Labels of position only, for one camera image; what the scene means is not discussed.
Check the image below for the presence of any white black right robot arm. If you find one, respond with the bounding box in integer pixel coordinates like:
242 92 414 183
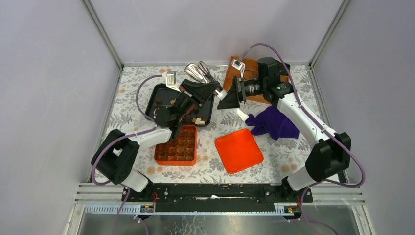
217 57 351 202

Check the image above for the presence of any orange compartment organizer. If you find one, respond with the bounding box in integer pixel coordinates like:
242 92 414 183
223 56 290 104

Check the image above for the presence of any purple cloth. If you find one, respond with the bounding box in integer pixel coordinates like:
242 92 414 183
245 106 300 140

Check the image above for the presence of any orange chocolate box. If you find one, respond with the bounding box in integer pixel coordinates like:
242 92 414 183
154 125 198 166

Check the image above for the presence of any metal tongs white handle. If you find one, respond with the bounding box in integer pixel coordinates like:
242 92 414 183
184 61 249 121

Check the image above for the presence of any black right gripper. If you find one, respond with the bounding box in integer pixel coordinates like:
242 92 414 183
217 76 266 110

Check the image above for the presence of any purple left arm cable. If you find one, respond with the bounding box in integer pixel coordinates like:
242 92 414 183
91 74 167 235

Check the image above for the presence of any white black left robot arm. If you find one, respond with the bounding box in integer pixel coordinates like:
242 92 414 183
91 79 220 201

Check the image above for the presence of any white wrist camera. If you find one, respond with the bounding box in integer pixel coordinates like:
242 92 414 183
165 70 181 92
231 58 246 79

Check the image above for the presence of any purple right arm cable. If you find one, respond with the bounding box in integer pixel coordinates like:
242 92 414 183
238 43 367 235

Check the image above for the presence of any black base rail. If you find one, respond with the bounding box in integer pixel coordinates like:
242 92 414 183
122 183 313 213

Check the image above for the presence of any orange box lid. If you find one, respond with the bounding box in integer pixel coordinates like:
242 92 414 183
214 129 264 174

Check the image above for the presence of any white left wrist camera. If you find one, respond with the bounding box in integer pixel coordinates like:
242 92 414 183
165 70 181 92

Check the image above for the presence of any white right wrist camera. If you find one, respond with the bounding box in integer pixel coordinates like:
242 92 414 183
231 58 246 79

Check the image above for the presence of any black chocolate tray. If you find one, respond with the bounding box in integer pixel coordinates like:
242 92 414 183
145 83 215 127

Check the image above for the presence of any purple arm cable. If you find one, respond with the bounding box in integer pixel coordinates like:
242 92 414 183
91 74 167 235
238 43 367 235

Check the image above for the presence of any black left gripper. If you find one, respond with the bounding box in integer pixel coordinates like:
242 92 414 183
171 79 217 123

